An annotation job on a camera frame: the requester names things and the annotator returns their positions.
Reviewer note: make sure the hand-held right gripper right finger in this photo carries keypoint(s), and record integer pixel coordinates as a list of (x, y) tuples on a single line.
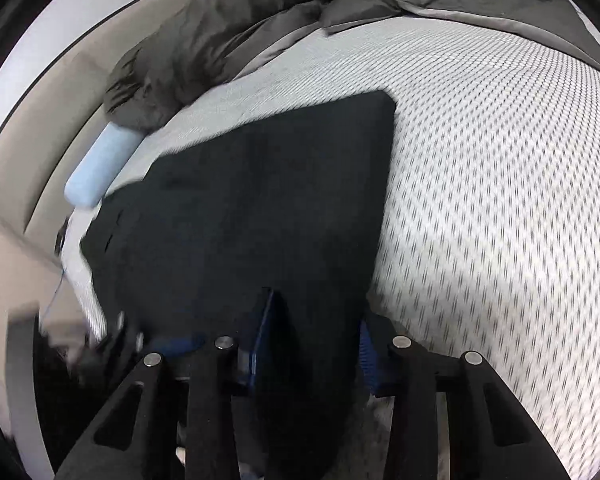
[(372, 360)]

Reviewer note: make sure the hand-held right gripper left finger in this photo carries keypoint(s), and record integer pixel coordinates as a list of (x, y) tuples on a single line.
[(262, 340)]

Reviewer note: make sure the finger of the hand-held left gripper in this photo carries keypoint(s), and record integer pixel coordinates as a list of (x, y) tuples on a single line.
[(180, 346)]

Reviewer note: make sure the black pants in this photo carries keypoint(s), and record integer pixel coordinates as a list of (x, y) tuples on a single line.
[(260, 200)]

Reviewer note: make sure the light blue bolster pillow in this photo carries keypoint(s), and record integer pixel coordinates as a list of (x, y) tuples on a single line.
[(100, 165)]

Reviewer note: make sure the white patterned mattress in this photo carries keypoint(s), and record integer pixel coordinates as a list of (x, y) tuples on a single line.
[(480, 185)]

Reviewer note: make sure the olive grey jacket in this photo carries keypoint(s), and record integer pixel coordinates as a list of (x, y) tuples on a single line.
[(205, 35)]

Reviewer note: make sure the beige bed frame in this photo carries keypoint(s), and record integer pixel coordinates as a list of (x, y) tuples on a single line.
[(55, 110)]

